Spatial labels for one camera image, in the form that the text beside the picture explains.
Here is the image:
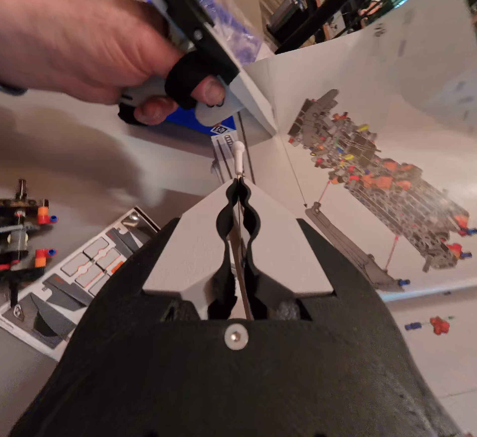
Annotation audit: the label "black metal pole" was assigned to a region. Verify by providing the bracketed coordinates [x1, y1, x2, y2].
[274, 0, 396, 54]

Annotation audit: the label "lego car chassis assembly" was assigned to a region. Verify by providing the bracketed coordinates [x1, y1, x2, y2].
[0, 178, 59, 307]

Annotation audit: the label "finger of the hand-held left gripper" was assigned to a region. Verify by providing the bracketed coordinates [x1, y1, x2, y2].
[227, 67, 279, 148]

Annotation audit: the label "clear plastic bags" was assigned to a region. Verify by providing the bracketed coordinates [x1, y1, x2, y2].
[0, 0, 263, 67]

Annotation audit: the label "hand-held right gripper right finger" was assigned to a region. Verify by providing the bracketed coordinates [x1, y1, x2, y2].
[238, 177, 334, 320]

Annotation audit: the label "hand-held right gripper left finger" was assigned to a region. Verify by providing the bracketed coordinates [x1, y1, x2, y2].
[142, 178, 239, 320]

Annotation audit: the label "person's left hand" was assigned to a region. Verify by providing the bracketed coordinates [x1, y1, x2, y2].
[0, 0, 227, 126]

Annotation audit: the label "sticker sheet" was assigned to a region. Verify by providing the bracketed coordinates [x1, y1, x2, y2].
[0, 206, 161, 361]

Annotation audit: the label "blue plastic bin white tag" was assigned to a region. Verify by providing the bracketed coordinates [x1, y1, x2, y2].
[143, 0, 239, 136]

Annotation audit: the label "open instruction booklet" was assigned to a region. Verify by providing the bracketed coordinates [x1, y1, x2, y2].
[210, 0, 477, 400]

